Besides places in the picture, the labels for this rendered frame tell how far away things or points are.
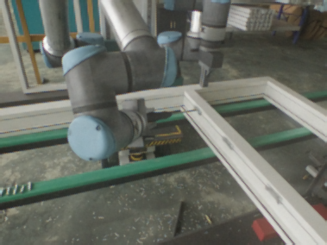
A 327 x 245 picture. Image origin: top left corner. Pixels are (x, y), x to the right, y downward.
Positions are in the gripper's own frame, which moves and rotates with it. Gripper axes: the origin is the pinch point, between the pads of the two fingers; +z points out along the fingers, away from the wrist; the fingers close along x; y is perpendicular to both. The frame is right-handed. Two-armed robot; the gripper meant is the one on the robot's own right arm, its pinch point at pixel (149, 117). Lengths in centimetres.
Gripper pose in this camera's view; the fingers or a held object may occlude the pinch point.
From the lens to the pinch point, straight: 74.2
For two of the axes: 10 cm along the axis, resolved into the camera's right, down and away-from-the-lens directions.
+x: -1.3, -9.8, -1.2
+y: 9.5, -0.9, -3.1
